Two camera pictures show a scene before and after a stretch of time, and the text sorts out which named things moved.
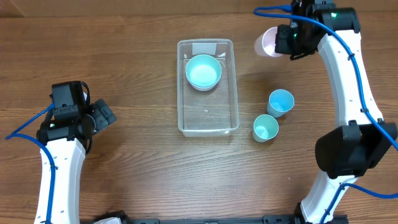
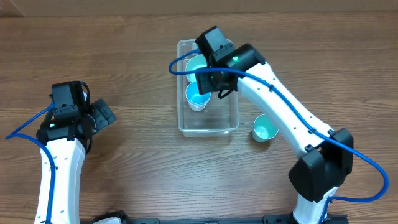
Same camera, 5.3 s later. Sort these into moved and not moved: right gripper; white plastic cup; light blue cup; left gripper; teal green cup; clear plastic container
Moved: white plastic cup; right gripper; light blue cup
Not moved: left gripper; clear plastic container; teal green cup
